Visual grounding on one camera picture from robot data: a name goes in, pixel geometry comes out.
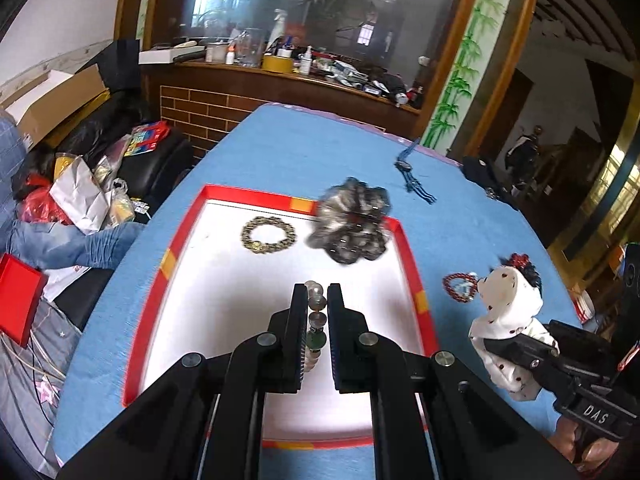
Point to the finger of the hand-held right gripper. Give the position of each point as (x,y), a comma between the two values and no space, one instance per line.
(525,347)
(590,352)

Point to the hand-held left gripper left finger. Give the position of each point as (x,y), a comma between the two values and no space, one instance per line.
(296,332)

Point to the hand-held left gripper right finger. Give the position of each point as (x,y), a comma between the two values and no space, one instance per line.
(336,332)

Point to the white dotted scrunchie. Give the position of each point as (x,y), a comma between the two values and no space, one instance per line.
(505,290)

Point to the red white jewelry tray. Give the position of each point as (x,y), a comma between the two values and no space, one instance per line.
(225,285)

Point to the person's right hand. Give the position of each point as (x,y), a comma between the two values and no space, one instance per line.
(570,440)

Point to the red white-dotted scrunchie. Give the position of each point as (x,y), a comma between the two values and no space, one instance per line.
(525,267)

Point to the grey organza scrunchie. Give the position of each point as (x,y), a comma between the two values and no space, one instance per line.
(347,220)

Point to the black pouch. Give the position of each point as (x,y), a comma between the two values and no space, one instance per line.
(482,172)

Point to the dark figurine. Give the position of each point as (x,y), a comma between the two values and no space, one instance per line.
(525,152)

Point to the black sofa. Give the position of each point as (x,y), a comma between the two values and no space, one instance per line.
(155,165)

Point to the colourful packet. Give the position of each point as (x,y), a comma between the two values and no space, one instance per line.
(147,137)

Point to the silver plastic bag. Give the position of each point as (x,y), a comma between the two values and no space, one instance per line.
(80,195)

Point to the wooden counter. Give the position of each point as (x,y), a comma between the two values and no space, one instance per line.
(200,85)

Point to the yellow tape roll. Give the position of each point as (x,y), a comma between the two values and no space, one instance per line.
(278,63)

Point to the small white bottle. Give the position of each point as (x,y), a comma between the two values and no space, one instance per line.
(306,62)

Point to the purple floral sheet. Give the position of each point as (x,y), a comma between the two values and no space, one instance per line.
(25,390)

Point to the red box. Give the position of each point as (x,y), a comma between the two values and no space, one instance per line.
(17,305)

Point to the red plastic bag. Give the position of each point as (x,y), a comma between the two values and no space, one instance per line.
(37,207)

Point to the clear plastic pitcher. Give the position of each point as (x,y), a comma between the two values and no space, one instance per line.
(248,47)

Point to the white spray bottle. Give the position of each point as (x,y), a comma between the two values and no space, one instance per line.
(277,27)

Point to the flat white box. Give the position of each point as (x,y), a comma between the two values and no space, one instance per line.
(160,55)

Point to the cardboard box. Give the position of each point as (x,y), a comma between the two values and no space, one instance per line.
(55,102)

